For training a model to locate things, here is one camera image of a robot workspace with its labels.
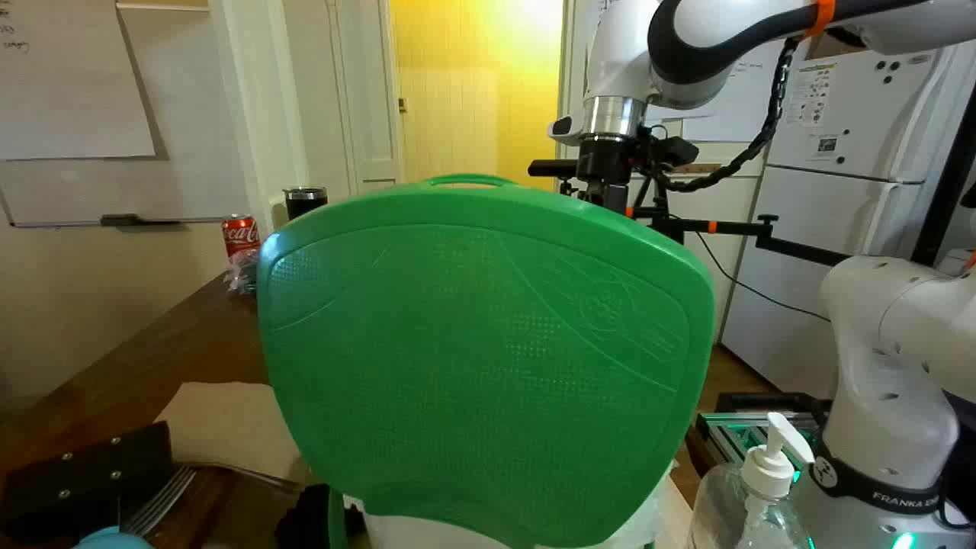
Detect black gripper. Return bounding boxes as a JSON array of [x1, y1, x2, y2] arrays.
[[577, 136, 640, 214]]

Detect green plastic bin lid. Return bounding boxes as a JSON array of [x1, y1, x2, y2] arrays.
[[254, 171, 720, 544]]

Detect white door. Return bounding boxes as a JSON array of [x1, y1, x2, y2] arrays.
[[328, 0, 407, 195]]

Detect black cup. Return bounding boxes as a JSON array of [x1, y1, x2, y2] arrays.
[[280, 186, 330, 222]]

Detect clear pump sanitizer bottle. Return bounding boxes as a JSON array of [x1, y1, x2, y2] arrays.
[[691, 408, 817, 549]]

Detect red soda can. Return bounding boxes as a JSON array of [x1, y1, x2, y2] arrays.
[[219, 209, 262, 266]]

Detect large whiteboard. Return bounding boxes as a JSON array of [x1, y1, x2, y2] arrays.
[[0, 0, 254, 232]]

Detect flat brown paper bag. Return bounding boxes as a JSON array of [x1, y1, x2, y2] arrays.
[[153, 379, 314, 485]]

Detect black whiteboard marker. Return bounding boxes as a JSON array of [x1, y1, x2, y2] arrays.
[[99, 209, 189, 232]]

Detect dark wooden table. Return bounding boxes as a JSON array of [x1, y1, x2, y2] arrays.
[[0, 270, 310, 549]]

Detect small whiteboard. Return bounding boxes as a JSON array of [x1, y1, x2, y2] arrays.
[[0, 0, 163, 164]]

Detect metal fork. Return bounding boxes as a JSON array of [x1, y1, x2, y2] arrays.
[[118, 463, 198, 540]]

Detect black case with rivets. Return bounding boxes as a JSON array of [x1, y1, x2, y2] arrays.
[[0, 419, 176, 544]]

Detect light blue round object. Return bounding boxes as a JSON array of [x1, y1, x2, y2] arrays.
[[71, 523, 157, 549]]

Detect black clamp handle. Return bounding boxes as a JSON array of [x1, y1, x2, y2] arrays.
[[526, 156, 588, 180]]

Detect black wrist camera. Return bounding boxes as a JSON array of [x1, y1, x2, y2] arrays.
[[636, 127, 706, 172]]

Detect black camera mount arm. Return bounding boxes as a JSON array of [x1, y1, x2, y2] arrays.
[[630, 177, 852, 267]]

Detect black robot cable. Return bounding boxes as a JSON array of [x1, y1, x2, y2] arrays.
[[666, 32, 805, 197]]

